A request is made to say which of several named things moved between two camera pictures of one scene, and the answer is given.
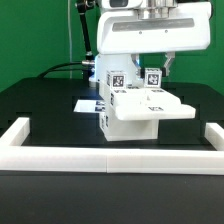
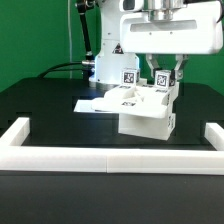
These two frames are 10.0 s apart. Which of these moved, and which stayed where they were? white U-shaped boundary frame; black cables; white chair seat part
Moved: white chair seat part
Stayed: black cables; white U-shaped boundary frame
